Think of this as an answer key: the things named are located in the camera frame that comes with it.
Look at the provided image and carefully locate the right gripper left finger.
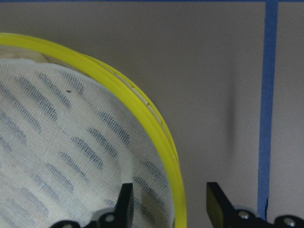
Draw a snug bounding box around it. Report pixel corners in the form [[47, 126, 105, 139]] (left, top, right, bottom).
[[49, 182, 133, 228]]

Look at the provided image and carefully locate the white steamer cloth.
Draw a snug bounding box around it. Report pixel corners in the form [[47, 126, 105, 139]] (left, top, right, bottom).
[[0, 59, 175, 228]]

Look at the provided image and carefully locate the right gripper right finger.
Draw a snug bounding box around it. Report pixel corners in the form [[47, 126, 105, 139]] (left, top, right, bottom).
[[206, 182, 304, 228]]

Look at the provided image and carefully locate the yellow bamboo steamer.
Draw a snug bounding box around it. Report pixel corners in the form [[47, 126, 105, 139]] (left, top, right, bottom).
[[0, 33, 187, 228]]

